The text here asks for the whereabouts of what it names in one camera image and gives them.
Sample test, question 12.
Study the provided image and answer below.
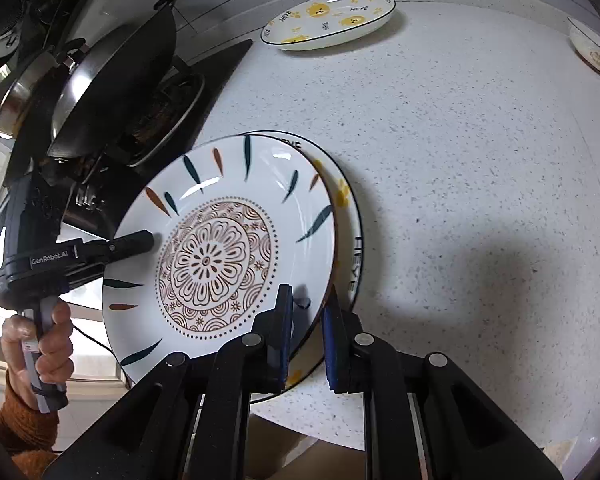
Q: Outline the oval yellow bear print plate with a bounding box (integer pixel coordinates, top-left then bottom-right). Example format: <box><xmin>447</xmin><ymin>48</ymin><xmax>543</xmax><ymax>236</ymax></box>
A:
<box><xmin>260</xmin><ymin>0</ymin><xmax>397</xmax><ymax>52</ymax></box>

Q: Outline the person's left hand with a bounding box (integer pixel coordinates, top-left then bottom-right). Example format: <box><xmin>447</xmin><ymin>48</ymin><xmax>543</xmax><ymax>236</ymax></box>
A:
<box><xmin>1</xmin><ymin>300</ymin><xmax>75</xmax><ymax>392</ymax></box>

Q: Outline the stainless steel pot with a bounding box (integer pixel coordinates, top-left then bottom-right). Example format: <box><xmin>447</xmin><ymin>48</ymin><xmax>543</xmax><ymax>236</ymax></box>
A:
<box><xmin>0</xmin><ymin>40</ymin><xmax>89</xmax><ymax>142</ymax></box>

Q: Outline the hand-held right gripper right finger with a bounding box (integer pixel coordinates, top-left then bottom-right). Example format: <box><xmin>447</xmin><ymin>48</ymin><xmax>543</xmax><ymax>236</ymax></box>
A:
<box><xmin>321</xmin><ymin>285</ymin><xmax>563</xmax><ymax>480</ymax></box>

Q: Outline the dark range hood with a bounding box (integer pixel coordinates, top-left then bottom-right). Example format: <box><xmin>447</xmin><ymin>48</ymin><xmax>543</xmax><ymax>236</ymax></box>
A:
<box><xmin>0</xmin><ymin>0</ymin><xmax>106</xmax><ymax>61</ymax></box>

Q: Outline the window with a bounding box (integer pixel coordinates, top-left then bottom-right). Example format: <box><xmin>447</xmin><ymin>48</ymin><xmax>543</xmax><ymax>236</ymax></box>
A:
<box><xmin>0</xmin><ymin>180</ymin><xmax>127</xmax><ymax>402</ymax></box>

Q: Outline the white floral pattern plate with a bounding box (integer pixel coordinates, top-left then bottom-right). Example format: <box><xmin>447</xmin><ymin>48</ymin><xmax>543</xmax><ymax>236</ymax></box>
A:
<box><xmin>101</xmin><ymin>134</ymin><xmax>339</xmax><ymax>391</ymax></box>

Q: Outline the person's left forearm orange sleeve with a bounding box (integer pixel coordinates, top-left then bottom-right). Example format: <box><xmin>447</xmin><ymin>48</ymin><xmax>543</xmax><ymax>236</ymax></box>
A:
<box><xmin>0</xmin><ymin>370</ymin><xmax>62</xmax><ymax>480</ymax></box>

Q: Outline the black wok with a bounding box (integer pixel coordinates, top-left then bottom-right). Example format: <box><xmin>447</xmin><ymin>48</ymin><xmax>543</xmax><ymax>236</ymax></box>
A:
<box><xmin>45</xmin><ymin>0</ymin><xmax>189</xmax><ymax>162</ymax></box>

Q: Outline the thin black cable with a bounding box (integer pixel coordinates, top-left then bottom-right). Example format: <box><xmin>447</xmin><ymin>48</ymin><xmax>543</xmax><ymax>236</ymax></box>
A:
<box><xmin>70</xmin><ymin>325</ymin><xmax>131</xmax><ymax>387</ymax></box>

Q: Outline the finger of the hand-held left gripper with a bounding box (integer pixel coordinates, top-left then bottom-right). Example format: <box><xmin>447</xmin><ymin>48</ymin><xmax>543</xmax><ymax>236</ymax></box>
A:
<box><xmin>107</xmin><ymin>230</ymin><xmax>154</xmax><ymax>262</ymax></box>

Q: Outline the small yellow print bowl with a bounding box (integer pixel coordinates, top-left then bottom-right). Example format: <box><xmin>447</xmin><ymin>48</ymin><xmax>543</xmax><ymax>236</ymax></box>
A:
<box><xmin>567</xmin><ymin>16</ymin><xmax>600</xmax><ymax>76</ymax></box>

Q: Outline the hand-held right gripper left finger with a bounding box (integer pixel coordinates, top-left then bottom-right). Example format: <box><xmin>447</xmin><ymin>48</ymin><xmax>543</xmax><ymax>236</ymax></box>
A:
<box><xmin>42</xmin><ymin>284</ymin><xmax>298</xmax><ymax>480</ymax></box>

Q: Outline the white yellow paw print plate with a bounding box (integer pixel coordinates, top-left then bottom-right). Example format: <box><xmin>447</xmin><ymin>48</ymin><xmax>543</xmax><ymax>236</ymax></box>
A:
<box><xmin>242</xmin><ymin>130</ymin><xmax>365</xmax><ymax>404</ymax></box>

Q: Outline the black glass gas stove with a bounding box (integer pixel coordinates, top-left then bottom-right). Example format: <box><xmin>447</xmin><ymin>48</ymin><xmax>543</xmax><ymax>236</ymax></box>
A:
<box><xmin>10</xmin><ymin>37</ymin><xmax>254</xmax><ymax>241</ymax></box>

